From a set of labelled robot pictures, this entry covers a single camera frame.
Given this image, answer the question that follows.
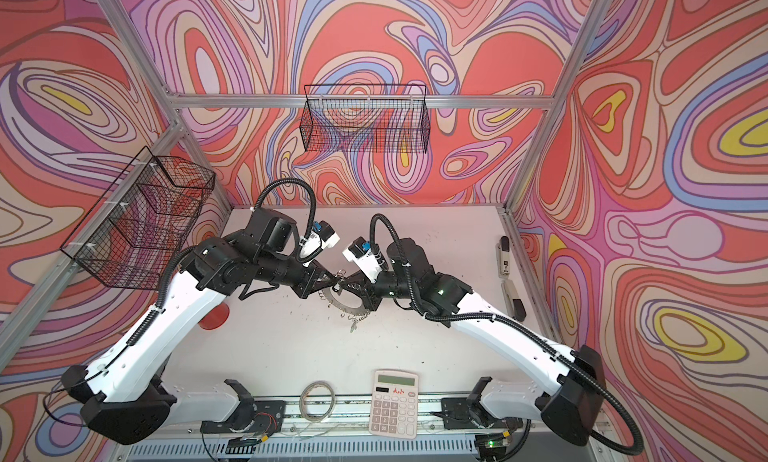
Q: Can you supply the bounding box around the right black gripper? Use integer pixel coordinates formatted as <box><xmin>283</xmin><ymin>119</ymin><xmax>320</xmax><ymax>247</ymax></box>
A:
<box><xmin>342</xmin><ymin>258</ymin><xmax>420</xmax><ymax>311</ymax></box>

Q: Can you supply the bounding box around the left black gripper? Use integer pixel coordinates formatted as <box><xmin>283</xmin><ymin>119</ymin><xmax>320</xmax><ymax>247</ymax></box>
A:
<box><xmin>257</xmin><ymin>255</ymin><xmax>343</xmax><ymax>301</ymax></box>

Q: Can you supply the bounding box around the metal disc with keyrings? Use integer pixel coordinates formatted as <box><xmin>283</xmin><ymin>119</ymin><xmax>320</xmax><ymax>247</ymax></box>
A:
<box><xmin>323</xmin><ymin>283</ymin><xmax>371</xmax><ymax>333</ymax></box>

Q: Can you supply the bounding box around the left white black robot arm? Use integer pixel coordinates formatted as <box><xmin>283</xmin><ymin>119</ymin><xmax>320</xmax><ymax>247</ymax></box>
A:
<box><xmin>60</xmin><ymin>177</ymin><xmax>338</xmax><ymax>445</ymax></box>

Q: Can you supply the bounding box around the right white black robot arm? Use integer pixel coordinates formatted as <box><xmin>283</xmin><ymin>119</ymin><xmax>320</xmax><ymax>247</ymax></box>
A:
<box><xmin>339</xmin><ymin>213</ymin><xmax>645</xmax><ymax>456</ymax></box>

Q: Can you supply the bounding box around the white desk calculator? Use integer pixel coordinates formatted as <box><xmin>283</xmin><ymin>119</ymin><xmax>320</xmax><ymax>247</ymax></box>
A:
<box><xmin>368</xmin><ymin>369</ymin><xmax>419</xmax><ymax>440</ymax></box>

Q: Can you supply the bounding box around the red cup with pens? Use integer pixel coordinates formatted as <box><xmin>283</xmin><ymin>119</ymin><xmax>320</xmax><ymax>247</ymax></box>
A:
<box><xmin>198</xmin><ymin>302</ymin><xmax>230</xmax><ymax>331</ymax></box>

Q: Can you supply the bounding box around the clear tape roll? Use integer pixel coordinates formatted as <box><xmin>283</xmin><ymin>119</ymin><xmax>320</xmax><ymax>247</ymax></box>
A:
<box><xmin>298</xmin><ymin>380</ymin><xmax>337</xmax><ymax>424</ymax></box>

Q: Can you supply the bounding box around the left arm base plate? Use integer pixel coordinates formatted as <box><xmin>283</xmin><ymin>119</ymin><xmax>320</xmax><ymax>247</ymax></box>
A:
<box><xmin>200</xmin><ymin>400</ymin><xmax>286</xmax><ymax>435</ymax></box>

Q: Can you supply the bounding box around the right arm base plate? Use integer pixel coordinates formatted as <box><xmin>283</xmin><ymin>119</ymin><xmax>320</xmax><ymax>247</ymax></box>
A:
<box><xmin>434</xmin><ymin>397</ymin><xmax>525</xmax><ymax>432</ymax></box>

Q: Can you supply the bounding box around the black wire basket back wall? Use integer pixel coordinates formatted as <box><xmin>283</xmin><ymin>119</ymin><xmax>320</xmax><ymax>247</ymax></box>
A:
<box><xmin>299</xmin><ymin>82</ymin><xmax>431</xmax><ymax>154</ymax></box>

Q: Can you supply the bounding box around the black wire basket wall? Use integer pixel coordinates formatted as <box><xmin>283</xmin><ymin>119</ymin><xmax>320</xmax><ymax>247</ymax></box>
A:
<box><xmin>60</xmin><ymin>147</ymin><xmax>215</xmax><ymax>290</ymax></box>
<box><xmin>299</xmin><ymin>82</ymin><xmax>431</xmax><ymax>154</ymax></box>

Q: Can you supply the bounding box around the black wire basket left wall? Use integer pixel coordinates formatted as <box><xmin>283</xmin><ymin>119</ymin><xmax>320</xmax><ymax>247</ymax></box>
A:
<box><xmin>60</xmin><ymin>147</ymin><xmax>215</xmax><ymax>290</ymax></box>

